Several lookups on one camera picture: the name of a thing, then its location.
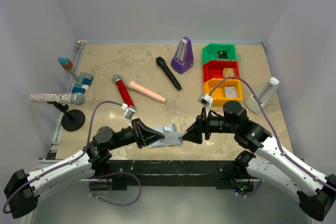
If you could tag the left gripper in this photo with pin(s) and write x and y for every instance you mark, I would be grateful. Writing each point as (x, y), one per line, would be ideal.
(144, 135)

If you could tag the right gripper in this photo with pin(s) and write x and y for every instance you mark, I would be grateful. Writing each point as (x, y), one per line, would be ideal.
(195, 132)

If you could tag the beige leather card holder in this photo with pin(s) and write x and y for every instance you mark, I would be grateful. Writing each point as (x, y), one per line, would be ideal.
(177, 127)

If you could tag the blue credit cards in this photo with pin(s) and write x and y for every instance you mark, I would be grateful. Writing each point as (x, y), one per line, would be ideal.
(160, 132)

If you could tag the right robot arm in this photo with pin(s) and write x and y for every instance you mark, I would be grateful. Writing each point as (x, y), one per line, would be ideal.
(265, 158)

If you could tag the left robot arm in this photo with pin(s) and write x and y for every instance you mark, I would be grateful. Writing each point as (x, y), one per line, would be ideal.
(24, 190)

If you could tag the card stack in yellow bin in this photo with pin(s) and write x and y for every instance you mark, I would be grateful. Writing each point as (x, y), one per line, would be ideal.
(230, 92)

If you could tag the yellow storage bin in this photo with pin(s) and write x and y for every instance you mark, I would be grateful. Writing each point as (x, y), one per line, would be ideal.
(218, 94)

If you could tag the pink microphone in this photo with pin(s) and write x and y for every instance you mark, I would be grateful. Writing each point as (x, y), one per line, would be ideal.
(135, 86)

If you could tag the red glitter microphone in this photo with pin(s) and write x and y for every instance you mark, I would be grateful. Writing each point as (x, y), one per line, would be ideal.
(117, 79)

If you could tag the red storage bin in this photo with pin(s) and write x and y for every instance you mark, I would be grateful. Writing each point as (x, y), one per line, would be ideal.
(215, 69)

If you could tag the wooden block in red bin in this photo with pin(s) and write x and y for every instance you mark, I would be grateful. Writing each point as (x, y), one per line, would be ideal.
(228, 72)

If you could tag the black microphone stand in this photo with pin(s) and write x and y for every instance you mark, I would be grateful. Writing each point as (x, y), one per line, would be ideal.
(71, 120)

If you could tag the purple metronome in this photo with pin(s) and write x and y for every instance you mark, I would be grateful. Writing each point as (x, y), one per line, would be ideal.
(183, 59)

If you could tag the black microphone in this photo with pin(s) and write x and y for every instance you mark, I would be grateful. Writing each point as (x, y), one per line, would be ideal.
(162, 64)

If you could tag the silver glitter microphone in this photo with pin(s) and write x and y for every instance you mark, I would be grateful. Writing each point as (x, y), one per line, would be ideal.
(76, 98)

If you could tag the blue toy brick tower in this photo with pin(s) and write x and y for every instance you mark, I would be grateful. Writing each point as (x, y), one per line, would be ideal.
(82, 81)

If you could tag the black item in green bin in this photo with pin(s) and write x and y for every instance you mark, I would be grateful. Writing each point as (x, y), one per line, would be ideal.
(222, 55)

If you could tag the green storage bin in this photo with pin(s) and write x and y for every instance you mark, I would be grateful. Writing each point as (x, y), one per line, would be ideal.
(209, 52)

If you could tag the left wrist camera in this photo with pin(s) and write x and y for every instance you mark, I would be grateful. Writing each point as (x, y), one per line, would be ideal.
(129, 112)

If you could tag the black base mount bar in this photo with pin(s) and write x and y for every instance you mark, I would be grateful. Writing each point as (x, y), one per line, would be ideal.
(218, 174)

